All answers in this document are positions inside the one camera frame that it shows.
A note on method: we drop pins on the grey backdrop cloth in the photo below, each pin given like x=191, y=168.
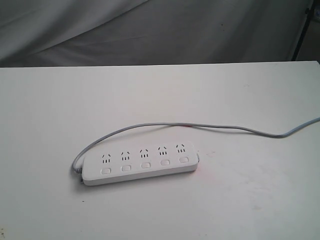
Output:
x=65, y=33

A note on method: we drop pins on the black tripod stand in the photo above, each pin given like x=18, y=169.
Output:
x=303, y=46

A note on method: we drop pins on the white power strip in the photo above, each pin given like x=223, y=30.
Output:
x=106, y=165

